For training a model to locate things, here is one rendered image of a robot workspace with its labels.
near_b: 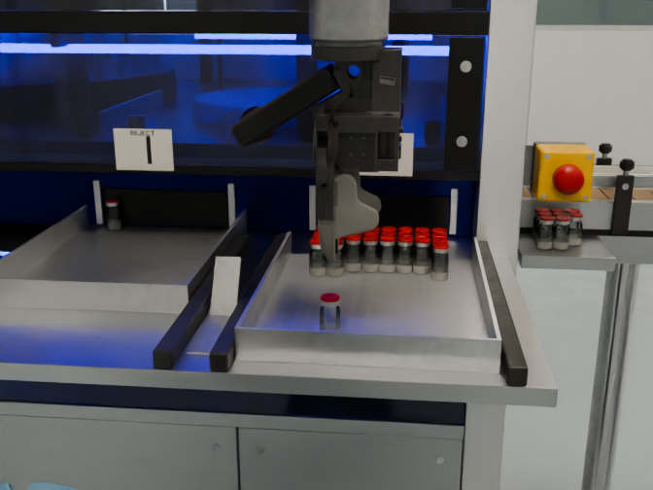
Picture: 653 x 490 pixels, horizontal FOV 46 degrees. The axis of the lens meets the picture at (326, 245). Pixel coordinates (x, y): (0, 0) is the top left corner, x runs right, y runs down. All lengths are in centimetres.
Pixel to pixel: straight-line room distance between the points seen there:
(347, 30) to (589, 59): 513
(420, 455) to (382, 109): 67
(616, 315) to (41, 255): 89
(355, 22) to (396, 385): 34
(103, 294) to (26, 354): 13
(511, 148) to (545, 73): 468
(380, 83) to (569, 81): 508
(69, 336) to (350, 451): 55
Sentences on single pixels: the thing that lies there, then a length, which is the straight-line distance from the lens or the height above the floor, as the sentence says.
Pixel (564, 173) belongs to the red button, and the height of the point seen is 101.
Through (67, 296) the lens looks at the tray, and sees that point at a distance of 95.
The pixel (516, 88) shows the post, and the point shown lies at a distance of 108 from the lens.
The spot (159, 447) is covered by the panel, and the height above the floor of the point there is 53.
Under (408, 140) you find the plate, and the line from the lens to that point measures 108.
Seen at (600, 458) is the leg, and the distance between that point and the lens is 147.
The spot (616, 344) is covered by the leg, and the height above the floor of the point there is 68.
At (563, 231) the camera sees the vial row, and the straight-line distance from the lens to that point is 116.
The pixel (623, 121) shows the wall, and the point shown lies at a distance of 593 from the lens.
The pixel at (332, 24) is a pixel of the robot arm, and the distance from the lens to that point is 73.
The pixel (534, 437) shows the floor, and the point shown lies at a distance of 243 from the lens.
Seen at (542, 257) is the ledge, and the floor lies 88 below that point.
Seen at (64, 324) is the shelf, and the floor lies 88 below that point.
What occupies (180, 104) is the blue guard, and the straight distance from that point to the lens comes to 112.
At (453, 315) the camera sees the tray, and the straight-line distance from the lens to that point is 90.
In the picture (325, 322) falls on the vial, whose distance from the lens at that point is 82.
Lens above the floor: 123
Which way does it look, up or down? 18 degrees down
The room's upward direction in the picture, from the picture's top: straight up
